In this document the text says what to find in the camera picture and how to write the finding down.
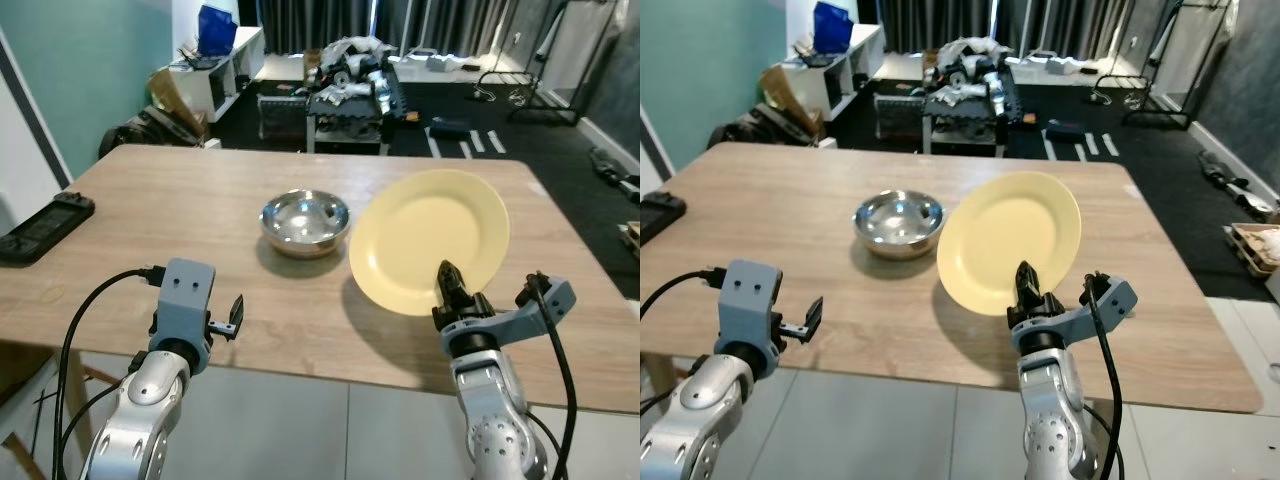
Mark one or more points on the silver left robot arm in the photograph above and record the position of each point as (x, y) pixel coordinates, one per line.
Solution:
(140, 410)
(700, 410)

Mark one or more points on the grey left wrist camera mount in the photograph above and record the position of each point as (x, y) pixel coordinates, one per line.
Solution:
(752, 300)
(188, 300)

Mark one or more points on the black clothes rack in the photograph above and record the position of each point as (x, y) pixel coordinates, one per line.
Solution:
(545, 95)
(1165, 100)

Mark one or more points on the white shelf unit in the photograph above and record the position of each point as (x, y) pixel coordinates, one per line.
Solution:
(235, 75)
(855, 72)

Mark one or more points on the black bag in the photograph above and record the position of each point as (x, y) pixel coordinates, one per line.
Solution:
(140, 132)
(750, 130)

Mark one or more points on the yellow plate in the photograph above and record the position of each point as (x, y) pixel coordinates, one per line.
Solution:
(1005, 230)
(425, 235)

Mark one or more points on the stainless steel bowl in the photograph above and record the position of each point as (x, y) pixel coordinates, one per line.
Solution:
(898, 225)
(305, 225)

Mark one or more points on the black cart with clutter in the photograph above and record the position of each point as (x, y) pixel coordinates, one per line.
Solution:
(965, 95)
(350, 95)

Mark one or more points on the wooden slatted tray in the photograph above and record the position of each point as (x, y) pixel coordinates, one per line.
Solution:
(1255, 250)

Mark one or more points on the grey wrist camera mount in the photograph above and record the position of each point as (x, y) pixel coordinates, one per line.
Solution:
(1095, 315)
(188, 300)
(525, 318)
(752, 300)

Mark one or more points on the dark grey curtains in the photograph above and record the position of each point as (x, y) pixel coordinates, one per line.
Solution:
(915, 22)
(300, 22)

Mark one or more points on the black floor tool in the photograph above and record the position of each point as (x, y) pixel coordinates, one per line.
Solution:
(1235, 180)
(612, 172)

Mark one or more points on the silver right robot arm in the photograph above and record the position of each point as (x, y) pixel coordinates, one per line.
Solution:
(1060, 410)
(495, 410)

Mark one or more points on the light wooden table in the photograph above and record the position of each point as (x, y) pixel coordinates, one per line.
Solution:
(200, 215)
(780, 200)

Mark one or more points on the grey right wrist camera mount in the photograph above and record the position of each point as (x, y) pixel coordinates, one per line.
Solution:
(1095, 315)
(525, 318)

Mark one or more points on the dark flat box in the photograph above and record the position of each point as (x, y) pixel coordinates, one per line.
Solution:
(1065, 128)
(450, 126)

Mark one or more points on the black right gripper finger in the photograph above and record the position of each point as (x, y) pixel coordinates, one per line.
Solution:
(1029, 290)
(453, 290)

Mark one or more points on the blue plastic crate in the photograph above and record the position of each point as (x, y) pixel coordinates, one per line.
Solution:
(833, 28)
(217, 30)

